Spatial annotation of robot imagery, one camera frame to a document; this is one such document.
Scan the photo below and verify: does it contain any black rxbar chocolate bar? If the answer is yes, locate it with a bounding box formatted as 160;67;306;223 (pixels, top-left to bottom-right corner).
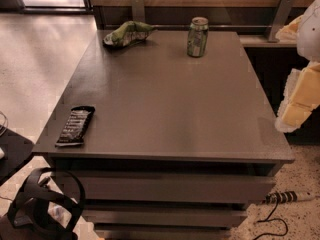
55;106;95;147

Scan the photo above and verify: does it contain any black side table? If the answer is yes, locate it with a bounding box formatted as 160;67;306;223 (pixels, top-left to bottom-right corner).
0;129;34;186

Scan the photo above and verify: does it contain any right metal shelf bracket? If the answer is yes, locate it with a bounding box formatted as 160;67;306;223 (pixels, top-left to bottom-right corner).
265;0;295;43

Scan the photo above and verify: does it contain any striped power strip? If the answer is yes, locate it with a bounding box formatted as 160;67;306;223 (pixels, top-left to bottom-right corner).
264;191;315;204

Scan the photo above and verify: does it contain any black power cable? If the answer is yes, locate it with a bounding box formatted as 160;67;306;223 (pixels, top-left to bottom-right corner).
252;200;289;240

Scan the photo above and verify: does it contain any metal shelf bracket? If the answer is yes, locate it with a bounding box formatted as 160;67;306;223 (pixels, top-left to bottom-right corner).
265;0;295;43
131;0;145;22

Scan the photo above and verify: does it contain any green soda can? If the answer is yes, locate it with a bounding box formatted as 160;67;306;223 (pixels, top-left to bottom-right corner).
187;17;209;57

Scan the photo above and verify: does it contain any grey drawer cabinet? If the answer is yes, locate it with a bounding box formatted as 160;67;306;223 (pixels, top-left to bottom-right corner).
35;31;294;240

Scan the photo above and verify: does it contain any black vr headset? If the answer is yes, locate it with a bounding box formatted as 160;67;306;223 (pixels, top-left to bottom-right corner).
7;167;85;240

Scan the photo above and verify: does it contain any left metal shelf bracket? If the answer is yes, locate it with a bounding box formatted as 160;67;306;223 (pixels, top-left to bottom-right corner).
131;0;145;22

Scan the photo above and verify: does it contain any green chip bag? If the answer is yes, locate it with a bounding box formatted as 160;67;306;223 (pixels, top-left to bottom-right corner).
102;21;156;48

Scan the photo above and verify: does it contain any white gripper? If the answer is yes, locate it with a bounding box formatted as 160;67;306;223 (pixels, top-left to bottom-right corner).
275;0;320;133

